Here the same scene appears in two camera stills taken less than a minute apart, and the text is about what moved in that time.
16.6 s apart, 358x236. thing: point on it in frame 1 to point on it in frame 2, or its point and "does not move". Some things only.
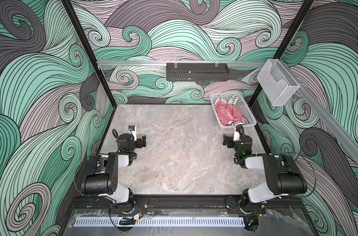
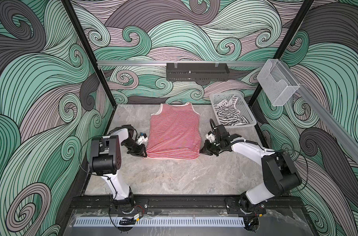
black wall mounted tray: [197, 72] does not move
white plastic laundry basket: [230, 110] does not move
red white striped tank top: [228, 114] to [174, 132]
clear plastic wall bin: [277, 83] does not move
